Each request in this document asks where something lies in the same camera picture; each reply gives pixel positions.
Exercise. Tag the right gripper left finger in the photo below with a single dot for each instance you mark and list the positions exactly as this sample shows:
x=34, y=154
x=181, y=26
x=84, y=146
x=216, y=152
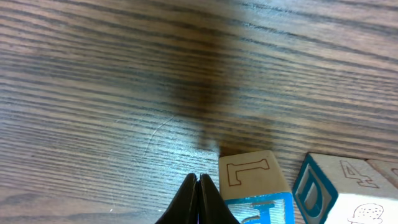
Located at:
x=183, y=208

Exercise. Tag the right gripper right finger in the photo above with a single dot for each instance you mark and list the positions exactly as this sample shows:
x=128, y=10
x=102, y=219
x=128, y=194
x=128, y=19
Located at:
x=211, y=207

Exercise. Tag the blue letter P block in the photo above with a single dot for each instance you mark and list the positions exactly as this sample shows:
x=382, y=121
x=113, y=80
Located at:
x=255, y=189

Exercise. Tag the white ice cream block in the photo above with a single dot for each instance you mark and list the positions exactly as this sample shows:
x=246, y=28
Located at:
x=343, y=190

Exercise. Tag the yellow letter K block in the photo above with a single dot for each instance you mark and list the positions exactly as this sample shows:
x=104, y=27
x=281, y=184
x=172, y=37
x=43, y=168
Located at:
x=389, y=170

